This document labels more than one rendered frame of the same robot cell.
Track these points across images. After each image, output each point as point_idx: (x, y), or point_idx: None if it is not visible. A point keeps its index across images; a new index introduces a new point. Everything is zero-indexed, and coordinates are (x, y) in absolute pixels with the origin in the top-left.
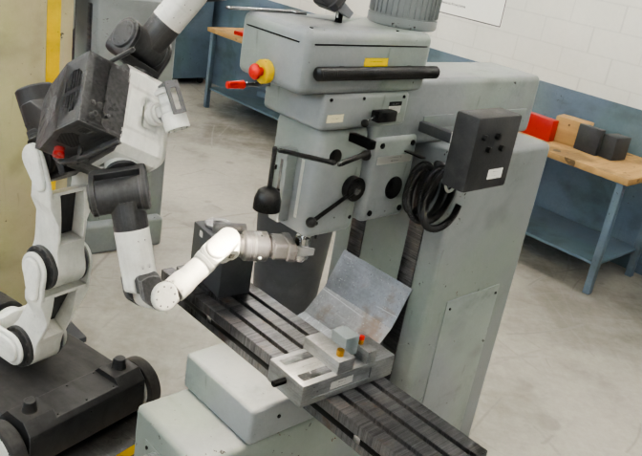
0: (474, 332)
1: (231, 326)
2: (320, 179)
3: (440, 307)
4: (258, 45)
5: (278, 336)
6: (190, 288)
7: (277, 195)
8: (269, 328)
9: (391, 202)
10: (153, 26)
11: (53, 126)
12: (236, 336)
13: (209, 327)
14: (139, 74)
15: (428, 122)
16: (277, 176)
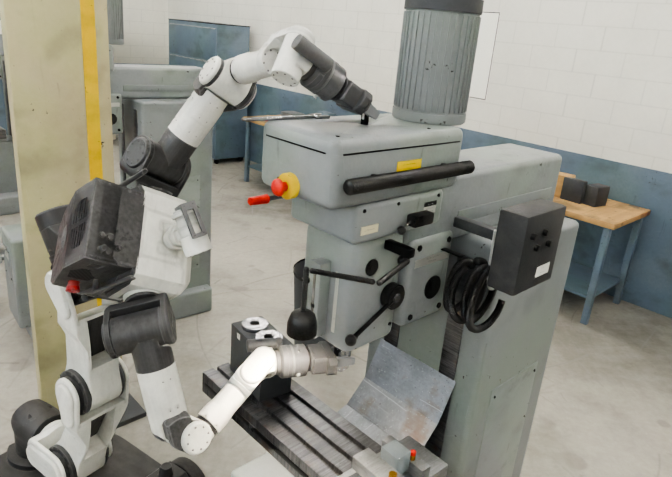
0: (516, 411)
1: (274, 437)
2: (357, 292)
3: (486, 397)
4: (280, 157)
5: (323, 446)
6: (225, 420)
7: (312, 319)
8: (313, 435)
9: (430, 301)
10: (168, 142)
11: (62, 262)
12: (280, 448)
13: (252, 434)
14: (156, 195)
15: (463, 217)
16: (311, 290)
